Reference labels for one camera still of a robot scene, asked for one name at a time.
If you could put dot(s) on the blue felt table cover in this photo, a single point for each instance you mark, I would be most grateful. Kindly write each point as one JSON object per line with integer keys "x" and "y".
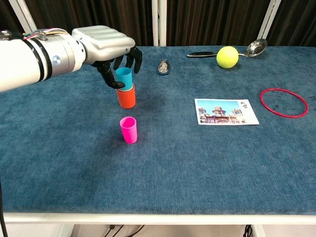
{"x": 172, "y": 160}

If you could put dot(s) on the black pleated curtain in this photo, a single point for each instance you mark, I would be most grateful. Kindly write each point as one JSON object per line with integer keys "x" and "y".
{"x": 209, "y": 19}

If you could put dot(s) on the orange plastic cup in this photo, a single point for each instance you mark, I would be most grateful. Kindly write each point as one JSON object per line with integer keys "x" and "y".
{"x": 126, "y": 98}

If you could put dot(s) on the pink plastic cup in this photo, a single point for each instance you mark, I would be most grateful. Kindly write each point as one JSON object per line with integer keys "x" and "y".
{"x": 129, "y": 130}

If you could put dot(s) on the small clear glass bottle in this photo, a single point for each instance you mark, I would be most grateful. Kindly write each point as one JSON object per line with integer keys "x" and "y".
{"x": 163, "y": 67}

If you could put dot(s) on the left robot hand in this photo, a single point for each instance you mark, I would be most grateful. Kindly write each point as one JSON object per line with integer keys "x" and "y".
{"x": 103, "y": 42}

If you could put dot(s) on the building photo postcard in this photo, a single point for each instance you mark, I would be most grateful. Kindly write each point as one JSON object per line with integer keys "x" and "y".
{"x": 222, "y": 113}

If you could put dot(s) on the yellow tennis ball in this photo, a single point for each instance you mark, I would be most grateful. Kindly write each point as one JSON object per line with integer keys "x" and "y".
{"x": 227, "y": 57}

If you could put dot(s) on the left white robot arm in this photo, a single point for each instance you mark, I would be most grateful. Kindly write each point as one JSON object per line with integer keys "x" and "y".
{"x": 24, "y": 61}

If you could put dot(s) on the light blue plastic cup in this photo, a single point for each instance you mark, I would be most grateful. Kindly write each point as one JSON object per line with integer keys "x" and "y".
{"x": 125, "y": 76}

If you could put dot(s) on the white frame post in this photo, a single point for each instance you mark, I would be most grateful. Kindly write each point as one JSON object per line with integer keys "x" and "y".
{"x": 27, "y": 14}
{"x": 269, "y": 17}
{"x": 159, "y": 22}

